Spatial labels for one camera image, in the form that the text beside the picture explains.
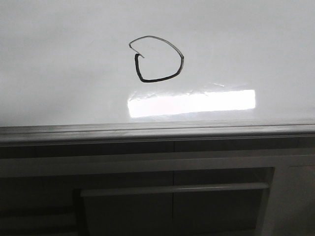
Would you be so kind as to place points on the white whiteboard with metal frame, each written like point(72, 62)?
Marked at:
point(101, 71)

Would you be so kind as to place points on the grey table frame below board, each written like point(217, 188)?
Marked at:
point(229, 187)

